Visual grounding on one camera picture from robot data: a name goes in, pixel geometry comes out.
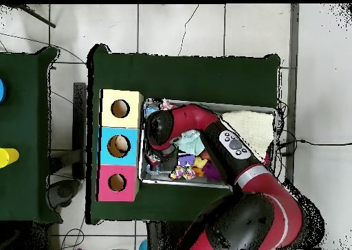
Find mint green cloth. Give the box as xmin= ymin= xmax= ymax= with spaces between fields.
xmin=173 ymin=129 xmax=206 ymax=156

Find cream knitted cloth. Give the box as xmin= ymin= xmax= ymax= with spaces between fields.
xmin=221 ymin=110 xmax=275 ymax=163

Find wooden box with three holes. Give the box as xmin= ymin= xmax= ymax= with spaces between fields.
xmin=94 ymin=89 xmax=144 ymax=203

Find blue toy block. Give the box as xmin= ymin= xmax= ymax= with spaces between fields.
xmin=177 ymin=153 xmax=197 ymax=168

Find purple spiky toy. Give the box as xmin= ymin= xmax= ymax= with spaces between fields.
xmin=201 ymin=160 xmax=223 ymax=182

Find yellow rubber duck toy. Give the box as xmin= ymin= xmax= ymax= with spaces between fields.
xmin=192 ymin=156 xmax=209 ymax=177

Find yellow cylinder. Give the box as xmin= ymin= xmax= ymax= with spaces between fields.
xmin=0 ymin=147 xmax=20 ymax=169

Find shallow mesh bin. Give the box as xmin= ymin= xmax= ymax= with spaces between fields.
xmin=137 ymin=98 xmax=279 ymax=192

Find grey round base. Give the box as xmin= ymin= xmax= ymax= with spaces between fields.
xmin=47 ymin=179 xmax=81 ymax=209

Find crumpled colourful dotted paper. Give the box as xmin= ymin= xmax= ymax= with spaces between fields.
xmin=160 ymin=98 xmax=177 ymax=111

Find dark rod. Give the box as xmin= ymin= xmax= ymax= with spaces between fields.
xmin=10 ymin=3 xmax=57 ymax=29

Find dark green side table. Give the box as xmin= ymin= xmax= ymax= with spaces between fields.
xmin=0 ymin=46 xmax=64 ymax=224

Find black power cable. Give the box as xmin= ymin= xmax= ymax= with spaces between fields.
xmin=277 ymin=138 xmax=352 ymax=157

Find thin dark cable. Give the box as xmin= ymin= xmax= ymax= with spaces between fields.
xmin=177 ymin=3 xmax=199 ymax=56

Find blue disc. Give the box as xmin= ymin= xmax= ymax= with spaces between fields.
xmin=0 ymin=78 xmax=7 ymax=104

